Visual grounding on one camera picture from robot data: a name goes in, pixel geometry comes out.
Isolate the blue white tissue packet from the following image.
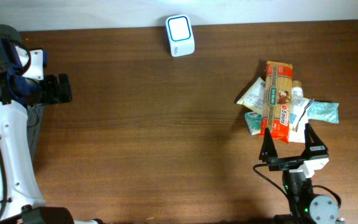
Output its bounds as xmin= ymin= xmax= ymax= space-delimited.
xmin=244 ymin=111 xmax=262 ymax=135

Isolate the orange spaghetti packet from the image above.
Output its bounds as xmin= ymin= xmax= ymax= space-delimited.
xmin=259 ymin=60 xmax=293 ymax=143

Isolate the teal snack packet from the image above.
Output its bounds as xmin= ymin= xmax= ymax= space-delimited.
xmin=306 ymin=101 xmax=339 ymax=124

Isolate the white cream tube gold cap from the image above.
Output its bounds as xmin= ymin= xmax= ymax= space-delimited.
xmin=289 ymin=80 xmax=310 ymax=143

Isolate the grey plastic basket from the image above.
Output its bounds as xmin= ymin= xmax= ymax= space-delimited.
xmin=0 ymin=24 xmax=45 ymax=184

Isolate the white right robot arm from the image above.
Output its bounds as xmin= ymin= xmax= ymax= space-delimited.
xmin=253 ymin=123 xmax=342 ymax=223

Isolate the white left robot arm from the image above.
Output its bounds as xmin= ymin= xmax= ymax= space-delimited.
xmin=0 ymin=37 xmax=76 ymax=224

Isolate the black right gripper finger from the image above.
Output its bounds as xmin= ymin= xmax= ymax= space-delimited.
xmin=259 ymin=128 xmax=278 ymax=162
xmin=304 ymin=123 xmax=328 ymax=152

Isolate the white barcode scanner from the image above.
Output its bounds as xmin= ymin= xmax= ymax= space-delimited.
xmin=165 ymin=14 xmax=195 ymax=57

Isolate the yellow wet wipes packet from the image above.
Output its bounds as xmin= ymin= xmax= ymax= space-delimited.
xmin=236 ymin=77 xmax=313 ymax=131

